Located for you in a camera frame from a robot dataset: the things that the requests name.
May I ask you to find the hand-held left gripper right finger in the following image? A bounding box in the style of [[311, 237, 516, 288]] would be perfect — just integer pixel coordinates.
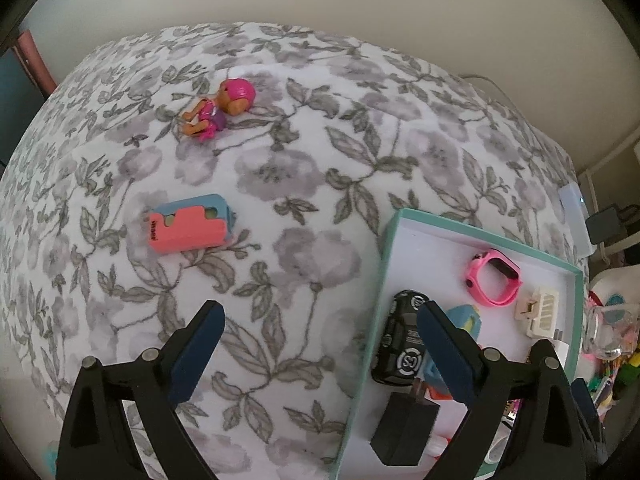
[[416, 300, 590, 480]]

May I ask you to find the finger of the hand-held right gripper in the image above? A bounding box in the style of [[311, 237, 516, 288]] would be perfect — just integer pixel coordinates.
[[531, 338, 563, 362], [570, 377, 608, 461]]

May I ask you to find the pink wristband watch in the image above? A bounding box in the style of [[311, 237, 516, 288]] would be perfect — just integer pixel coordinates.
[[466, 248, 525, 307]]

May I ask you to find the black power adapter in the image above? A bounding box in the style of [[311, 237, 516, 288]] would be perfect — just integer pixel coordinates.
[[370, 377, 442, 466]]

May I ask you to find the pink board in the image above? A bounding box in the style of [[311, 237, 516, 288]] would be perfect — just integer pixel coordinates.
[[12, 30, 58, 96]]

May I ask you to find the blue orange yellow toy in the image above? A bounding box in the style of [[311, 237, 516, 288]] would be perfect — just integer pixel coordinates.
[[422, 304, 483, 401]]

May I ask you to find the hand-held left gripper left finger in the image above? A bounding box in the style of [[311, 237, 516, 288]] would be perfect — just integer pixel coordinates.
[[55, 300, 227, 480]]

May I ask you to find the cream plastic toy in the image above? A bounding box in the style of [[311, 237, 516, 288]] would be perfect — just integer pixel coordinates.
[[515, 285, 563, 341]]

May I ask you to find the teal white shallow box tray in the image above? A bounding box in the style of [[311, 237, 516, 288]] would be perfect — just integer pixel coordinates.
[[327, 207, 586, 480]]

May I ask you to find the pink toy doll figure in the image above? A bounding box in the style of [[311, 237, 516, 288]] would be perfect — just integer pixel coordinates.
[[180, 77, 257, 142]]

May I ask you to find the grey floral blanket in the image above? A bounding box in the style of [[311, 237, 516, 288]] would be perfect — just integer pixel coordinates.
[[0, 21, 581, 480]]

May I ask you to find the pile of colourful toys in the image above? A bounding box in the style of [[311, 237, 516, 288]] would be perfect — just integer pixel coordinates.
[[592, 350, 640, 411]]

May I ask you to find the clear glass cup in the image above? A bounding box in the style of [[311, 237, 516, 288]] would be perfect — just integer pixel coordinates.
[[582, 302, 640, 361]]

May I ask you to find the black toy car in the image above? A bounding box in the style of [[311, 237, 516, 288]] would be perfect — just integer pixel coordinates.
[[370, 289, 436, 386]]

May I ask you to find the white cube charger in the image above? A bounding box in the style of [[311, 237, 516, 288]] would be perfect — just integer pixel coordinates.
[[547, 340, 573, 368]]

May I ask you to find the white power strip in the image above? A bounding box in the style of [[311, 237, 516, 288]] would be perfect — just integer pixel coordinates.
[[560, 183, 596, 258]]

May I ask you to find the dark blue panel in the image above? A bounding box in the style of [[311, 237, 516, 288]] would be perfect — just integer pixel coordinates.
[[0, 42, 43, 161]]

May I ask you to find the grey cable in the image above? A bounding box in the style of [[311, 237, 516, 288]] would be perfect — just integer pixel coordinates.
[[460, 72, 531, 111]]

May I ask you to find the orange blue foam puzzle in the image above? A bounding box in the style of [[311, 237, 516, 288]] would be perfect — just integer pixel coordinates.
[[147, 193, 236, 253]]

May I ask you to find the black plugged charger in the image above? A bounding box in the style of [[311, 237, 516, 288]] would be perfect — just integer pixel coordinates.
[[586, 204, 630, 243]]

